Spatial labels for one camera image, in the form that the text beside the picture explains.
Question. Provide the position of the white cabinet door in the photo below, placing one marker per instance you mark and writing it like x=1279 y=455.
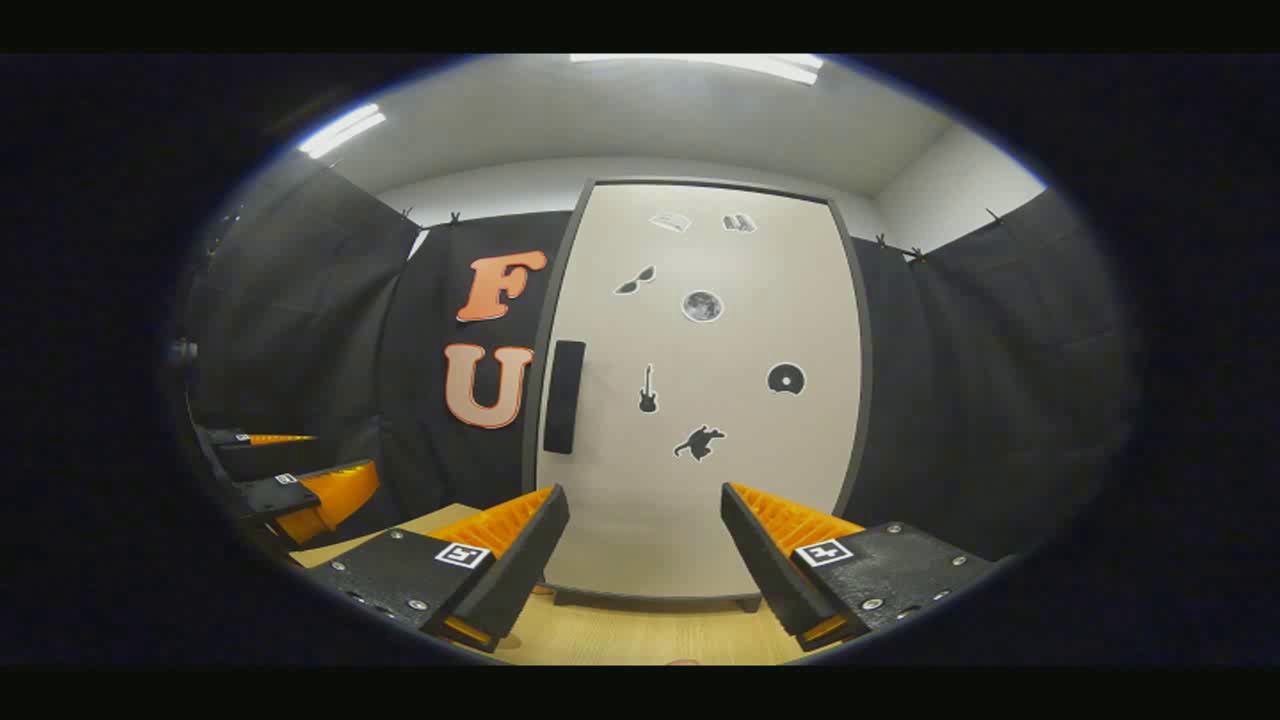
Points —
x=720 y=340

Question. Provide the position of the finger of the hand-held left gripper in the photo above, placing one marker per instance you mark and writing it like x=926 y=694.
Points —
x=270 y=497
x=265 y=458

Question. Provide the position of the black backdrop cloth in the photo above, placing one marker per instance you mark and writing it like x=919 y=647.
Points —
x=1000 y=380

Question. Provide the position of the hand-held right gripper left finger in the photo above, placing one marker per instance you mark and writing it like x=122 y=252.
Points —
x=525 y=570

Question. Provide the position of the grey cabinet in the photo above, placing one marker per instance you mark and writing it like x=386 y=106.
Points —
x=531 y=420

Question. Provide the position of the ceiling light panel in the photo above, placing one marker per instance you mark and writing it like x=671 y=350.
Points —
x=760 y=68
x=340 y=132

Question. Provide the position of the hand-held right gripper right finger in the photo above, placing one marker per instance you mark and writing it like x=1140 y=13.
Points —
x=760 y=565

